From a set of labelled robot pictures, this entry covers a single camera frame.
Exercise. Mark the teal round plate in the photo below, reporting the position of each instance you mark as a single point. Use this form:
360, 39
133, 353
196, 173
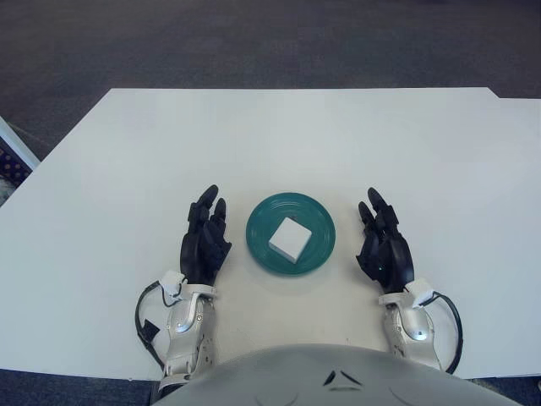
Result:
262, 224

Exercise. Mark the white left wrist connector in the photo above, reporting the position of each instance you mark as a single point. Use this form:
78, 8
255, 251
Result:
173, 284

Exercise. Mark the white right wrist connector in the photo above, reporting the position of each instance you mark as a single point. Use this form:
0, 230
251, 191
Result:
420, 292

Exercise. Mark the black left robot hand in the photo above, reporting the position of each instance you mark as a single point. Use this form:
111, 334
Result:
203, 249

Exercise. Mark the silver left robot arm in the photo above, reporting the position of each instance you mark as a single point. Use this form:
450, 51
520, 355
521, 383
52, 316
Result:
186, 325

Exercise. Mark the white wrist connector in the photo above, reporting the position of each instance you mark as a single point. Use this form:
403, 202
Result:
173, 284
420, 292

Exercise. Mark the white framed patterned panel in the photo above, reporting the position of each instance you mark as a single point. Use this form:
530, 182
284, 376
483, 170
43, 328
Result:
12, 148

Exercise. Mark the grey robot torso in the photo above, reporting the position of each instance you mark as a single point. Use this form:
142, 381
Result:
338, 380

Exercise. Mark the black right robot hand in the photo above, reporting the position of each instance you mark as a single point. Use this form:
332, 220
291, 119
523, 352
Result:
391, 258

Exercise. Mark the white cube charger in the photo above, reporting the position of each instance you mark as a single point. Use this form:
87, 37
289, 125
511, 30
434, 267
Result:
289, 239

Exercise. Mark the adjacent white table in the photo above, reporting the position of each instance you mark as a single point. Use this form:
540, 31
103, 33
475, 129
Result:
528, 110

